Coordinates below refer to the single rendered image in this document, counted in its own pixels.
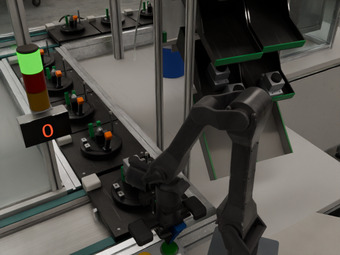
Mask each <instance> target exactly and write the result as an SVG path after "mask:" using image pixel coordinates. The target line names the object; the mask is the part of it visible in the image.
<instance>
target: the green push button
mask: <svg viewBox="0 0 340 255"><path fill-rule="evenodd" d="M177 249H178V246H177V244H176V243H175V242H174V241H173V242H172V243H171V244H169V245H167V243H166V242H164V243H163V244H162V245H161V250H162V252H163V253H164V254H165V255H174V254H175V253H176V252H177Z"/></svg>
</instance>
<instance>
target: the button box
mask: <svg viewBox="0 0 340 255"><path fill-rule="evenodd" d="M164 242H165V240H162V241H160V242H158V243H156V244H154V245H152V246H150V247H148V248H146V249H143V250H141V251H139V252H137V253H135V254H133V255H138V254H140V253H142V252H148V253H150V254H151V255H165V254H164V253H163V252H162V250H161V245H162V244H163V243H164ZM174 242H175V243H176V244H177V246H178V249H177V252H176V253H175V254H174V255H188V253H187V251H186V250H185V249H184V248H183V246H182V245H181V244H180V242H179V241H178V239H177V238H175V239H174Z"/></svg>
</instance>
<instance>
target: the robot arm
mask: <svg viewBox="0 0 340 255"><path fill-rule="evenodd" d="M272 106H273V101H272V98H271V97H270V96H269V95H268V94H267V92H265V91H264V90H263V89H260V88H258V87H249V88H247V89H245V90H240V91H233V92H229V93H224V94H220V95H209V96H204V97H203V98H202V99H200V100H199V101H198V102H197V103H196V104H195V105H193V106H192V108H191V111H190V113H189V115H188V117H187V118H186V120H185V121H184V123H183V125H182V126H181V128H180V129H179V131H178V133H177V134H176V136H175V137H174V139H173V140H172V142H171V143H170V145H169V147H168V148H166V149H165V150H164V151H163V152H162V153H161V154H160V155H159V156H158V157H157V158H156V159H155V160H153V161H152V162H151V163H150V165H149V164H147V163H145V162H143V161H141V160H139V159H138V158H134V159H133V160H131V161H130V166H129V167H128V169H127V171H126V174H125V177H124V180H125V182H126V183H128V184H130V185H132V186H134V187H136V188H138V189H140V190H142V191H143V192H140V193H139V199H140V203H141V204H142V205H143V206H148V205H151V206H152V212H153V214H155V215H156V218H154V219H152V220H150V221H148V222H145V221H144V220H143V219H142V218H141V219H139V220H136V221H134V222H132V223H129V225H128V231H129V232H130V234H131V235H132V237H133V239H134V240H135V242H136V243H137V245H138V246H143V245H145V244H147V243H149V242H152V241H153V233H152V231H153V230H154V231H155V233H156V234H157V235H158V237H159V238H160V239H164V240H165V242H166V243H167V245H169V244H171V243H172V242H173V241H174V239H175V238H176V237H177V236H178V235H179V234H180V233H181V232H182V231H183V230H184V229H186V228H187V225H186V224H185V222H184V220H183V219H185V218H187V217H189V216H191V214H192V215H193V219H194V220H199V219H201V218H203V217H205V216H206V212H207V210H206V207H205V206H204V205H203V204H202V203H201V201H200V200H199V199H198V198H197V197H196V196H191V197H189V198H186V199H184V200H182V202H181V195H183V194H184V193H185V192H186V190H187V189H188V188H189V187H190V184H189V183H188V182H187V181H185V180H184V179H183V178H180V177H177V175H178V174H179V173H180V172H181V171H182V170H183V169H184V168H185V167H186V165H187V163H188V160H189V158H190V151H191V150H192V147H193V146H194V144H195V143H196V142H197V140H198V139H199V137H200V136H201V134H202V133H203V132H204V130H205V129H206V127H207V126H208V125H211V126H212V127H214V128H216V129H218V130H221V131H226V132H227V134H228V136H229V137H230V139H231V140H232V152H231V165H230V179H229V192H228V195H227V196H226V197H225V198H224V200H223V201H222V202H221V204H220V205H219V206H218V208H217V211H216V214H217V221H216V222H215V224H218V230H219V232H220V233H221V236H222V239H223V242H224V245H225V248H226V249H227V250H228V251H227V255H258V254H259V250H258V244H259V239H260V238H261V236H262V234H263V233H264V231H265V229H266V227H267V226H266V225H265V223H264V222H263V220H262V219H261V218H260V216H259V215H258V214H257V204H256V203H255V201H254V200H253V198H252V192H253V184H254V176H255V171H256V162H257V154H258V145H259V139H260V136H261V134H262V132H263V130H264V127H265V125H266V123H267V121H268V118H269V115H270V113H271V110H272ZM184 206H185V208H184ZM190 213H191V214H190Z"/></svg>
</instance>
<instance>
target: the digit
mask: <svg viewBox="0 0 340 255"><path fill-rule="evenodd" d="M35 124H36V128H37V132H38V136H39V141H40V142H42V141H46V140H49V139H52V138H55V137H58V131H57V126H56V121H55V118H54V117H53V118H49V119H46V120H42V121H39V122H36V123H35Z"/></svg>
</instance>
